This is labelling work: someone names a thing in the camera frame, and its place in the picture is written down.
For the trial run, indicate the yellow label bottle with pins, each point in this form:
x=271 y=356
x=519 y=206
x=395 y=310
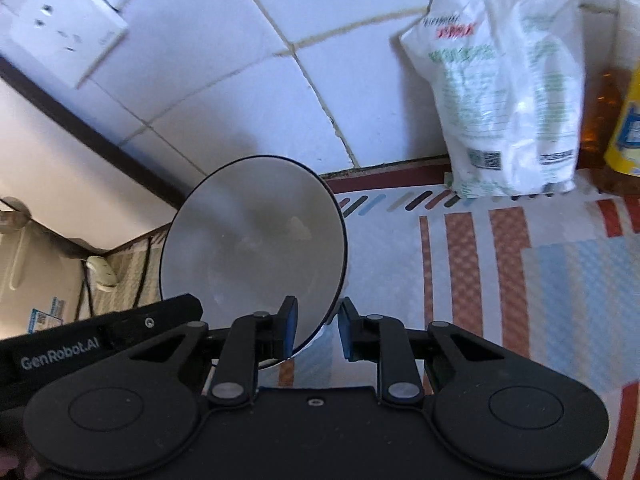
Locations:
x=625 y=135

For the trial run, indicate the white rice cooker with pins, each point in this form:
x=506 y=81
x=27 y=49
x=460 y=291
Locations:
x=30 y=270

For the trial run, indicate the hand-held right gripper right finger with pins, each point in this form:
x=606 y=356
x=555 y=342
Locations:
x=345 y=332

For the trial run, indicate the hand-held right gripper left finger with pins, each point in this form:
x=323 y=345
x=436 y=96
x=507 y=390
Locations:
x=290 y=322

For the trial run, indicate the white plastic bag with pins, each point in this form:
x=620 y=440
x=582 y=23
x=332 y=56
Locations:
x=495 y=100

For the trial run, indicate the striped tablecloth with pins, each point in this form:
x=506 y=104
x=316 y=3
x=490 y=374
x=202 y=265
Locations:
x=500 y=285

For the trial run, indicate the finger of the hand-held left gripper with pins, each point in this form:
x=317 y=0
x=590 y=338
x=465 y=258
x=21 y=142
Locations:
x=150 y=322

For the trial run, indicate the white wall socket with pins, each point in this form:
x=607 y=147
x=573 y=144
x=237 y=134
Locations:
x=60 y=20

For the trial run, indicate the white ribbed bowl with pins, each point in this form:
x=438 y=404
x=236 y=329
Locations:
x=255 y=240

